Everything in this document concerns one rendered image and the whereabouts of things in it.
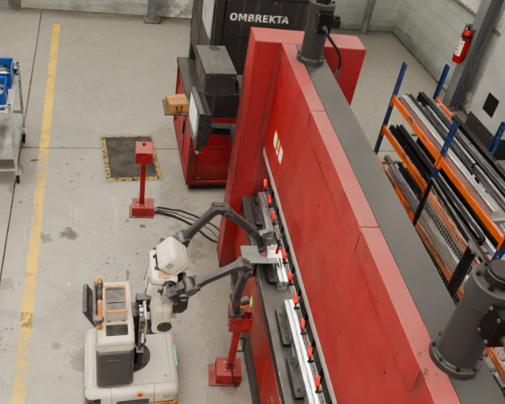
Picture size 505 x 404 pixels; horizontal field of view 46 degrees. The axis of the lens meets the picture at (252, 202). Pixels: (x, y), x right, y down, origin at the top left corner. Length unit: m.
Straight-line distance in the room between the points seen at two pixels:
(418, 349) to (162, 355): 2.64
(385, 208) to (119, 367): 2.22
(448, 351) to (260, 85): 2.82
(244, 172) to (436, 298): 2.74
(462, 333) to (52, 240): 4.42
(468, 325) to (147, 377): 2.84
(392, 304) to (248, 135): 2.61
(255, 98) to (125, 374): 2.23
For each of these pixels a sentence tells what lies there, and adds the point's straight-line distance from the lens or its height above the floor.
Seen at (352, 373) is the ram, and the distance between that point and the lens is 3.02.
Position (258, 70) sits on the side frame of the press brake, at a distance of 4.54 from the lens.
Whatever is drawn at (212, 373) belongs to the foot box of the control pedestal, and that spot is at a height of 0.01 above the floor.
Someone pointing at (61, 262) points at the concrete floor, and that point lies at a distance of 5.73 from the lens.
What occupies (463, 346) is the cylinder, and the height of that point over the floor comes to 2.44.
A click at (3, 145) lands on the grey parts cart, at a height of 0.33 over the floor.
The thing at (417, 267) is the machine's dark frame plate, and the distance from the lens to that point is 2.73.
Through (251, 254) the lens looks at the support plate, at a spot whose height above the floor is 1.00.
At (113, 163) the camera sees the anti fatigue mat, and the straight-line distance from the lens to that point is 6.88.
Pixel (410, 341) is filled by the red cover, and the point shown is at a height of 2.30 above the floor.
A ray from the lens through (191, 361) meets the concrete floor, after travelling 5.00.
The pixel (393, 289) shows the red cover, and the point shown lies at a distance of 2.58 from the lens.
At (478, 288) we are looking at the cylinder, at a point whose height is 2.71.
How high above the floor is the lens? 4.02
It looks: 38 degrees down
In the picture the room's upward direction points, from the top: 11 degrees clockwise
